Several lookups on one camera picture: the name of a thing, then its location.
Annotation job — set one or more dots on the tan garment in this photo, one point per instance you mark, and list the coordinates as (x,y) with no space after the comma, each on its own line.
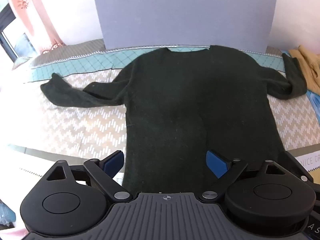
(307,62)

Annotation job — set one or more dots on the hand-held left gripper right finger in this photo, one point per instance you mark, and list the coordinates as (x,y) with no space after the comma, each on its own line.
(216,164)

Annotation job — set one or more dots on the pink floral curtain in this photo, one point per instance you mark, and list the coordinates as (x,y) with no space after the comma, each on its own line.
(32,12)

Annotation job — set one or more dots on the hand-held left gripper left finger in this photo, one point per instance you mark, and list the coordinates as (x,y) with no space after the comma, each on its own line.
(113,164)

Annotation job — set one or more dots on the dark green sweater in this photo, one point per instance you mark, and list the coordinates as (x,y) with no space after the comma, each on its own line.
(175,105)

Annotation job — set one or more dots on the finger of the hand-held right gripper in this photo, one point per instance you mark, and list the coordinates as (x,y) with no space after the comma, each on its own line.
(296,165)

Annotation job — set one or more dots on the dark window frame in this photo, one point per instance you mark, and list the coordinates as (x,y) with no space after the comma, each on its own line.
(7,17)

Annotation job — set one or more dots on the grey-blue board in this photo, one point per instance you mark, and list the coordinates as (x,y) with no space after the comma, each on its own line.
(185,12)

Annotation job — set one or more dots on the blue patterned cloth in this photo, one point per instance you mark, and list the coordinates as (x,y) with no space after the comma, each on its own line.
(315,105)

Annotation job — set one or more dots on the printed zigzag bed sheet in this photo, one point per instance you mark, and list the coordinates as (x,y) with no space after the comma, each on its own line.
(75,125)

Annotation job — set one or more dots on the bluish plastic bag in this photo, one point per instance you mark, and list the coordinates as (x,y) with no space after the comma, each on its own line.
(5,212)

